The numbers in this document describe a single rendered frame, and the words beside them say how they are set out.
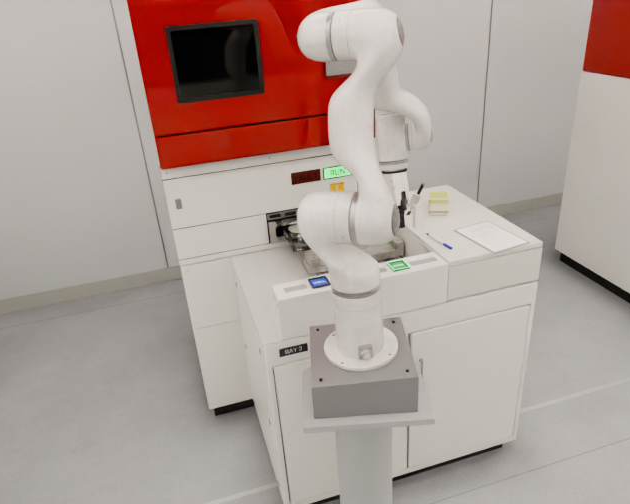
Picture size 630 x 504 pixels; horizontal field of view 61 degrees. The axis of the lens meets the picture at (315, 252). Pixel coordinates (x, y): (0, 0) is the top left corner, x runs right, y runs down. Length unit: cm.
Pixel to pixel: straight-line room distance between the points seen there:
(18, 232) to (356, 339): 279
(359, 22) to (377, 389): 81
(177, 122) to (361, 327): 100
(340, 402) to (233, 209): 100
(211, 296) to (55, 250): 174
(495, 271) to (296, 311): 67
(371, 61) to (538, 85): 334
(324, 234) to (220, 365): 133
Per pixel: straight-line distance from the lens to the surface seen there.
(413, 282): 169
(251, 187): 206
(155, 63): 189
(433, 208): 204
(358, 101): 116
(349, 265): 122
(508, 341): 203
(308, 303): 158
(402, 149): 155
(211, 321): 228
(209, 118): 192
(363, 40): 116
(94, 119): 349
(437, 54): 392
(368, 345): 133
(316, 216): 118
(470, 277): 179
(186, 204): 205
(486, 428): 226
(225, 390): 250
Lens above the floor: 177
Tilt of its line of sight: 27 degrees down
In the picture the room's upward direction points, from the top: 4 degrees counter-clockwise
